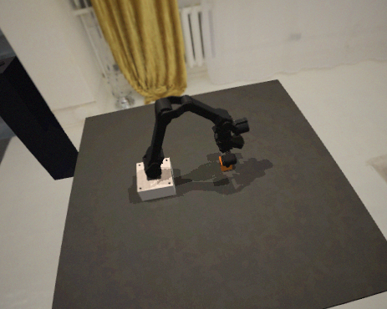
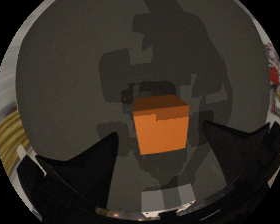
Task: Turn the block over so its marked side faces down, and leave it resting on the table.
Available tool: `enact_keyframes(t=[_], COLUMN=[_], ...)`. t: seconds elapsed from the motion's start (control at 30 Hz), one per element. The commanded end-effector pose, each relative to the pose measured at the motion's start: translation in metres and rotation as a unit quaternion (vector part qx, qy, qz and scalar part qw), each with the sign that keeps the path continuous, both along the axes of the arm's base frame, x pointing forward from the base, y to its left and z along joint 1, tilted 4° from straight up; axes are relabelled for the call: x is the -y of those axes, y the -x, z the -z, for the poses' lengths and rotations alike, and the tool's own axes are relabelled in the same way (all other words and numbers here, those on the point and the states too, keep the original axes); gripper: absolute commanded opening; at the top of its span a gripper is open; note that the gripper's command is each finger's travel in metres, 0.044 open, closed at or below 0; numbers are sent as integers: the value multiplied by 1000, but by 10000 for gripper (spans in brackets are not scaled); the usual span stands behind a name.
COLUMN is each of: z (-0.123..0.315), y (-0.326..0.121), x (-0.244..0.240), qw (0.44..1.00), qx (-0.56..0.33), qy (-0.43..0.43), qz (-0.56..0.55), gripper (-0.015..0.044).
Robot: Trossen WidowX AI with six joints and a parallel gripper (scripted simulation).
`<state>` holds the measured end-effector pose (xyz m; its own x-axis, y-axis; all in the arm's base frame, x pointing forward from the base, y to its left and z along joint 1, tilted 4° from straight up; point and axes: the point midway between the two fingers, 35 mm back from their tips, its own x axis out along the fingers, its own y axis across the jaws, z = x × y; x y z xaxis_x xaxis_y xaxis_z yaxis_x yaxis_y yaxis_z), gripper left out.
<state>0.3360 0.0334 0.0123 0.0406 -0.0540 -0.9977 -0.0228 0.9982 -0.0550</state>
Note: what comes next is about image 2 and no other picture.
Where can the orange block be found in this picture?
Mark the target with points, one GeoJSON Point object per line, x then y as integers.
{"type": "Point", "coordinates": [161, 123]}

